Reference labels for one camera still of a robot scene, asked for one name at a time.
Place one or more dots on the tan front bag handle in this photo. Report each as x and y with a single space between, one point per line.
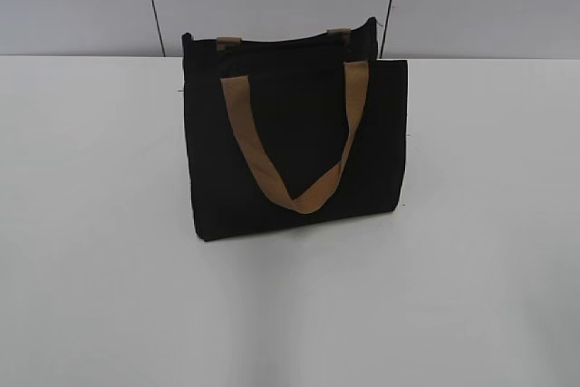
296 128

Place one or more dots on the tan rear bag handle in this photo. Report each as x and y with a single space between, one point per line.
223 43

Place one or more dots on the black tote bag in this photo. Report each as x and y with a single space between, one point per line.
225 199

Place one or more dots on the tan bag handle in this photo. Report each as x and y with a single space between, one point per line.
223 43
296 128

